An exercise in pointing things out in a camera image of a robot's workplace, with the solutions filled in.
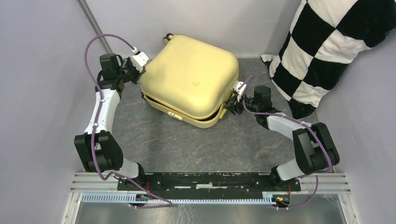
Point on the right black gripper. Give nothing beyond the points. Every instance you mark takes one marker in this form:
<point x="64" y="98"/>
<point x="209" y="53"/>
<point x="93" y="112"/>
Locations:
<point x="233" y="104"/>

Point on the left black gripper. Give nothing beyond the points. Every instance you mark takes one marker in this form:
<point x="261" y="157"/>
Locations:
<point x="137" y="74"/>

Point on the yellow hard-shell suitcase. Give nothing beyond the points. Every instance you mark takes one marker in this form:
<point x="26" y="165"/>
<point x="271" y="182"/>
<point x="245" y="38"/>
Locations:
<point x="190" y="80"/>

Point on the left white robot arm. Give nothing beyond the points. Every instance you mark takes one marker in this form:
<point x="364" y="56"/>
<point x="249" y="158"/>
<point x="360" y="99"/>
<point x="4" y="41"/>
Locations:
<point x="98" y="150"/>

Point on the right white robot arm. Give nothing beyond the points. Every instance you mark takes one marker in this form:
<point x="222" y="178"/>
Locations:
<point x="314" y="149"/>

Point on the black white checkered blanket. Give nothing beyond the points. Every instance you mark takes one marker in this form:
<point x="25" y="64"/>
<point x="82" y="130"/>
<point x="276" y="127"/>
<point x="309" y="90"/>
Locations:
<point x="325" y="36"/>

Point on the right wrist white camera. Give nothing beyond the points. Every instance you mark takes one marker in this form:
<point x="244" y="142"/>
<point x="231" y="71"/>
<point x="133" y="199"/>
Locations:
<point x="239" y="89"/>

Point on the wrist white camera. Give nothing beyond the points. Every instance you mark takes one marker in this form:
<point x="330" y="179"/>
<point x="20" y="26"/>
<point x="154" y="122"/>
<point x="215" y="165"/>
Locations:
<point x="239" y="89"/>
<point x="139" y="59"/>

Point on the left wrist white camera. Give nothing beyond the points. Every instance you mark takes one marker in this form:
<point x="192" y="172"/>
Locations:
<point x="139" y="59"/>

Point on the aluminium frame rail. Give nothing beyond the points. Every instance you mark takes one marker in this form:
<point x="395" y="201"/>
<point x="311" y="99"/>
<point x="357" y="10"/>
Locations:
<point x="94" y="24"/>

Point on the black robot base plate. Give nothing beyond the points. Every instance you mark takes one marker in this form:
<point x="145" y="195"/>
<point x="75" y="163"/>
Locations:
<point x="215" y="185"/>

